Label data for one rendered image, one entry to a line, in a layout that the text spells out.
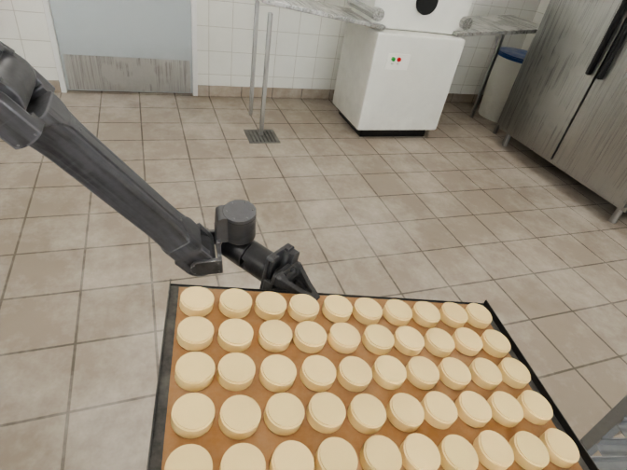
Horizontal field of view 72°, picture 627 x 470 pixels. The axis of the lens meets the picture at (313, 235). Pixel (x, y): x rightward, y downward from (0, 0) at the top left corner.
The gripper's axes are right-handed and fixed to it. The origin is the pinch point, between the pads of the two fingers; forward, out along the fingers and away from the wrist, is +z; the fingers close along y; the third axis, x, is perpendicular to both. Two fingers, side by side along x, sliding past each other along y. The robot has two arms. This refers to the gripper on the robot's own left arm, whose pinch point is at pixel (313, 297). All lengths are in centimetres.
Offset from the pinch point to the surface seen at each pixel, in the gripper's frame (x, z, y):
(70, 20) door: -155, -324, 52
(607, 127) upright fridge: -317, 47, 14
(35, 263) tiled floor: -22, -147, 105
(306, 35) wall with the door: -307, -208, 31
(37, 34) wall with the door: -135, -335, 64
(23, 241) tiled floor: -27, -166, 106
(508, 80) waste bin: -435, -45, 28
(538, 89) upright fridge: -359, -10, 13
